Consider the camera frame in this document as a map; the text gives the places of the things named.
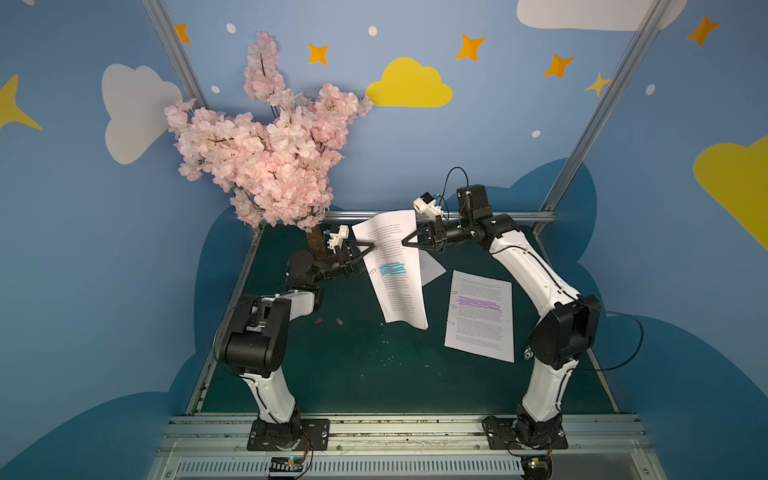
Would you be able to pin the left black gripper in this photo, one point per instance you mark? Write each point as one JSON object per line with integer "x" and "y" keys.
{"x": 345, "y": 258}

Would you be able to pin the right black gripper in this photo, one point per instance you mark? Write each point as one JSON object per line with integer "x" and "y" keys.
{"x": 434, "y": 234}

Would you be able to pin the document with blue highlight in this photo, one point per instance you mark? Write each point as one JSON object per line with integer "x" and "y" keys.
{"x": 394, "y": 271}

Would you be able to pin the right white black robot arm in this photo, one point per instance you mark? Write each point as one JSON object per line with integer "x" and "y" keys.
{"x": 568, "y": 321}

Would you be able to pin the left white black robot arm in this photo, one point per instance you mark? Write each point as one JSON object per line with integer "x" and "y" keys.
{"x": 252, "y": 338}

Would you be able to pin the document with pink highlight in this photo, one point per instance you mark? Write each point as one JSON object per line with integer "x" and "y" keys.
{"x": 430, "y": 268}

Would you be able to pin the document with purple highlight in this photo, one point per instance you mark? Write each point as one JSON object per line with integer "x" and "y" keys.
{"x": 480, "y": 320}

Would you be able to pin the pink cherry blossom tree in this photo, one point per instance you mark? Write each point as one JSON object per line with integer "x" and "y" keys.
{"x": 276, "y": 172}

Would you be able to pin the left electronics board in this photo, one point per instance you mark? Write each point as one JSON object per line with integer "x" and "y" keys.
{"x": 291, "y": 467}

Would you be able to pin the electronics board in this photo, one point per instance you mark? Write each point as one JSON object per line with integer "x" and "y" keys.
{"x": 291, "y": 467}
{"x": 536, "y": 468}

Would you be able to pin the right electronics board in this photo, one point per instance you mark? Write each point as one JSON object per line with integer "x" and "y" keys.
{"x": 536, "y": 468}

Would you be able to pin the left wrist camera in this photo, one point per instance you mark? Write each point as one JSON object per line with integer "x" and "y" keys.
{"x": 336, "y": 236}

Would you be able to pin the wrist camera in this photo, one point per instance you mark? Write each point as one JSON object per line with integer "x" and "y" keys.
{"x": 336, "y": 236}
{"x": 427, "y": 206}

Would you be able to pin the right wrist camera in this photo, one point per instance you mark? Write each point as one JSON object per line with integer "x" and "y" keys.
{"x": 427, "y": 206}

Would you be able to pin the back aluminium frame bar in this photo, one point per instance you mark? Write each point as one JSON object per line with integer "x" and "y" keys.
{"x": 349, "y": 217}

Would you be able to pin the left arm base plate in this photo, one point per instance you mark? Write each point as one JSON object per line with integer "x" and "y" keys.
{"x": 295, "y": 435}

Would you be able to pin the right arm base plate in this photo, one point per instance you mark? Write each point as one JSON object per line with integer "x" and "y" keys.
{"x": 523, "y": 432}

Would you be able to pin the left aluminium frame post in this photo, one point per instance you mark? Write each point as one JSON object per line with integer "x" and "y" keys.
{"x": 165, "y": 28}

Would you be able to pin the aluminium frame post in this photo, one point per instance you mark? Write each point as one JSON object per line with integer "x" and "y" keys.
{"x": 640, "y": 44}
{"x": 165, "y": 28}

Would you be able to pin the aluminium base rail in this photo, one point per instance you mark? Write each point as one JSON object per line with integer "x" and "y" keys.
{"x": 407, "y": 446}

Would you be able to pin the right aluminium frame post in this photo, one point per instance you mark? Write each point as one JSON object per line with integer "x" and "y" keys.
{"x": 640, "y": 44}

